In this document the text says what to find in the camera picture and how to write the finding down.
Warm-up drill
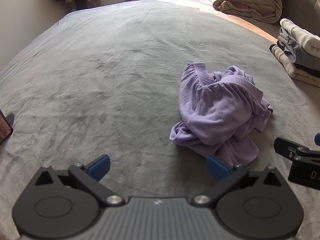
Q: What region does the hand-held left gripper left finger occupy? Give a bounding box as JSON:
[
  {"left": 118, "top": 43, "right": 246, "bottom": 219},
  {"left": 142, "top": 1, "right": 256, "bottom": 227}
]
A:
[{"left": 32, "top": 154, "right": 125, "bottom": 207}]

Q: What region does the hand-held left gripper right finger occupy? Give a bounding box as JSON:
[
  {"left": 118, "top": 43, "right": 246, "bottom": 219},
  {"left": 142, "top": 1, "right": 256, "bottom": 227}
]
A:
[{"left": 191, "top": 156, "right": 288, "bottom": 207}]

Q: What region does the purple long-sleeved shirt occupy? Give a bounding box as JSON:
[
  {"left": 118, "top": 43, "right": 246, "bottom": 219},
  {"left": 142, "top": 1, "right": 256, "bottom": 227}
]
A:
[{"left": 169, "top": 62, "right": 274, "bottom": 167}]

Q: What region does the folded beige garment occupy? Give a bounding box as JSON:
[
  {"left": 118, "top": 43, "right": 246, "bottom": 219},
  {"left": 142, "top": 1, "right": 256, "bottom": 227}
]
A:
[{"left": 269, "top": 44, "right": 320, "bottom": 88}]

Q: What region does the bed with grey sheet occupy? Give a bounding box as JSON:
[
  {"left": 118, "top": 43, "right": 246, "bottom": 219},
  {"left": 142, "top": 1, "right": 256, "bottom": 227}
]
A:
[{"left": 0, "top": 0, "right": 320, "bottom": 240}]

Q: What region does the smartphone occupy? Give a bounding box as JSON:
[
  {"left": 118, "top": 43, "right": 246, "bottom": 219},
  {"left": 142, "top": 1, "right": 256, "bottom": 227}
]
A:
[{"left": 0, "top": 109, "right": 13, "bottom": 147}]

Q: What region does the quilted beige headboard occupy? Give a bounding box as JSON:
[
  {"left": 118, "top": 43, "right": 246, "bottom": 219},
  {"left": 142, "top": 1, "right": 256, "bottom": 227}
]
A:
[{"left": 277, "top": 0, "right": 320, "bottom": 34}]

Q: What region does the folded beige pink quilt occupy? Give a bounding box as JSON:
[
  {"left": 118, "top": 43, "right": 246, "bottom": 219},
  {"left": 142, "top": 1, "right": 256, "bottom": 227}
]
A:
[{"left": 204, "top": 0, "right": 299, "bottom": 24}]

